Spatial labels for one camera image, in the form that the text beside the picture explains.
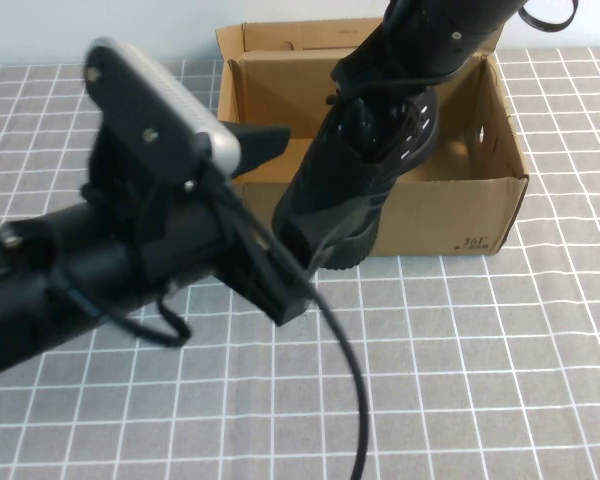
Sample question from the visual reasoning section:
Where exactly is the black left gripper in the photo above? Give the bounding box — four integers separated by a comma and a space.
139, 122, 312, 327

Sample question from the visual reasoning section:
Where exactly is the black knit sneaker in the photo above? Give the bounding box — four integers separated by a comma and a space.
271, 74, 441, 271

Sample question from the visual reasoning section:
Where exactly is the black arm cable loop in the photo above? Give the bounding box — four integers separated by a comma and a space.
62, 269, 192, 347
518, 0, 577, 34

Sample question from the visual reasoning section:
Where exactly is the grey white-checked tablecloth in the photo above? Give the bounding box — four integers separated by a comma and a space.
0, 47, 600, 480

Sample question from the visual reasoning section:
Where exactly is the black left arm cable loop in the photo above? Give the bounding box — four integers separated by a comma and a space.
62, 269, 192, 347

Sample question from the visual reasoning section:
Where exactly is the black right arm cable loop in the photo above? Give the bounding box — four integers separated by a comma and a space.
518, 0, 577, 34

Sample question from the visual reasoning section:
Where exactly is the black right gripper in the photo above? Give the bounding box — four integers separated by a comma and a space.
330, 0, 435, 154

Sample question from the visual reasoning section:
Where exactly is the brown cardboard shoe box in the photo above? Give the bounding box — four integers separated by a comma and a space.
214, 17, 530, 257

